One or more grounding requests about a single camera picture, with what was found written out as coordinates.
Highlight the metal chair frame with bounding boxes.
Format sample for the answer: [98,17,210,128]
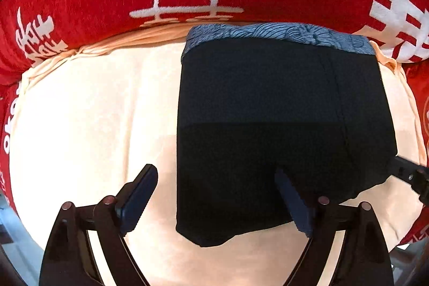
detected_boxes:
[390,238,429,286]

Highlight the black pants with blue trim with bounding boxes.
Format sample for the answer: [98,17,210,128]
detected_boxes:
[176,23,397,247]

